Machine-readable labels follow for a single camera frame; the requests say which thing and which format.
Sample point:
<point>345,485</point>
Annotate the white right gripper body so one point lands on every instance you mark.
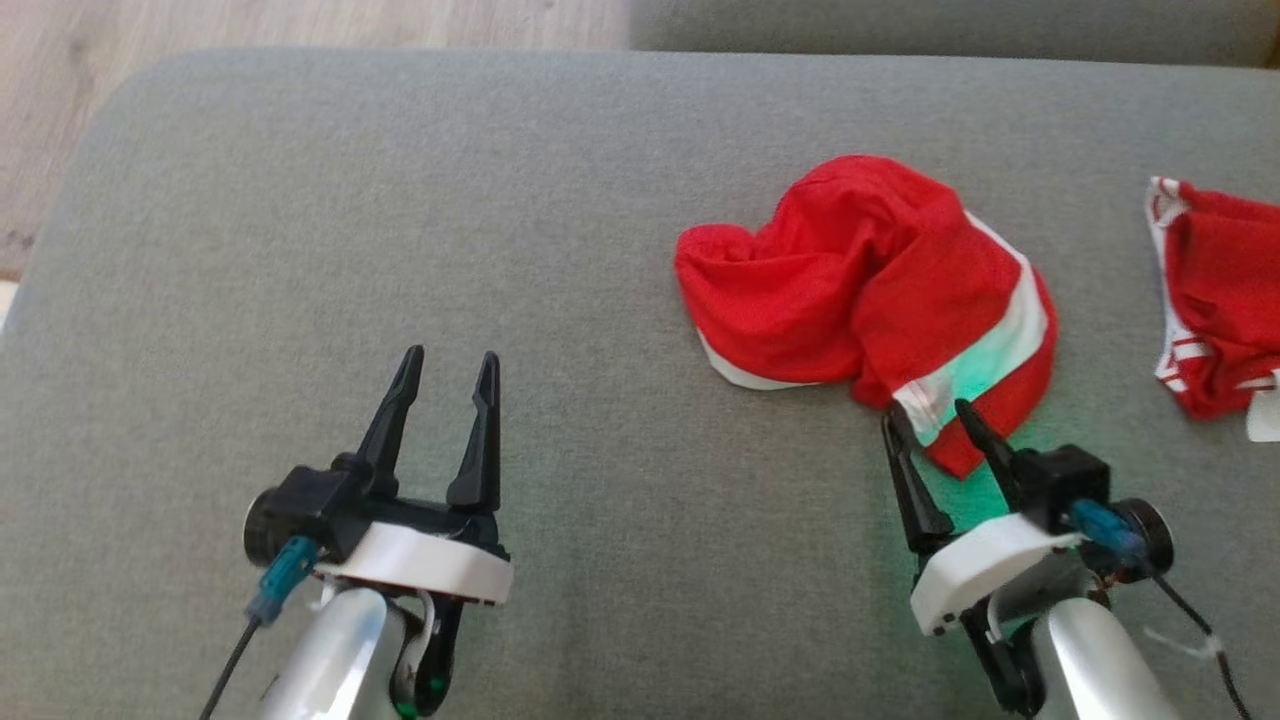
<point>975,570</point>

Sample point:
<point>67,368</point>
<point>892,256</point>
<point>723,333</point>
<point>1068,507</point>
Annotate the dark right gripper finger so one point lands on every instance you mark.
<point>918,500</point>
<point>1000,465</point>

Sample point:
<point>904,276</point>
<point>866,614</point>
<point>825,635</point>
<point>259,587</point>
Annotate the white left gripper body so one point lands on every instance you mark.
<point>420,560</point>

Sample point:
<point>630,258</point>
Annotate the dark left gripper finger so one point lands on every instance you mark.
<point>480,460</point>
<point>390,430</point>

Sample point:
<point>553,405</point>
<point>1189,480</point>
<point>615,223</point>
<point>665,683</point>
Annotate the red shorts with white stripe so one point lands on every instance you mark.
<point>870,280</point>

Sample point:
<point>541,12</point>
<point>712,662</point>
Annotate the red jersey with number print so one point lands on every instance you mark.
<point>1225,300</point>

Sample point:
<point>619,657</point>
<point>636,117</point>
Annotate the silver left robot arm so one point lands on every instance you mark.
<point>340,660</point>

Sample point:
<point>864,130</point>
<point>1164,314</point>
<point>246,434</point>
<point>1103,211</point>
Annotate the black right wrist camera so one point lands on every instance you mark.
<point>1070,480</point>

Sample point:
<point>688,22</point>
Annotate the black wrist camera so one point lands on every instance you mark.
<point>1070,480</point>
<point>310,505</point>

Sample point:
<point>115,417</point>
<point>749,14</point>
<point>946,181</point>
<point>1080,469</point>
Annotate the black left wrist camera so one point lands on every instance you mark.
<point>310,505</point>

